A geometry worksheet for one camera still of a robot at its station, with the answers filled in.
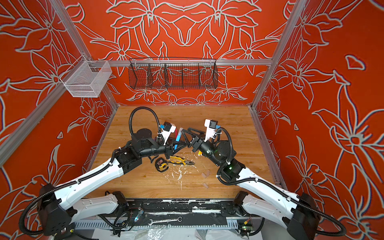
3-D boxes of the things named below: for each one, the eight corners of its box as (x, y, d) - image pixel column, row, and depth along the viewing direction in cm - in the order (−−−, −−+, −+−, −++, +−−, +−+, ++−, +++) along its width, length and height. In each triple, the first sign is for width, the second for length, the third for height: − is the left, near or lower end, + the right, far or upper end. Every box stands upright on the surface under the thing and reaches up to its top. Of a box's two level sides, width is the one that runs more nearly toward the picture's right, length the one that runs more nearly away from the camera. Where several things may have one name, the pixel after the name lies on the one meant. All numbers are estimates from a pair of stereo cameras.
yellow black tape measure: (153, 166, 89) (151, 164, 86) (160, 158, 93) (159, 156, 90) (162, 174, 86) (161, 172, 83) (169, 166, 90) (169, 163, 87)
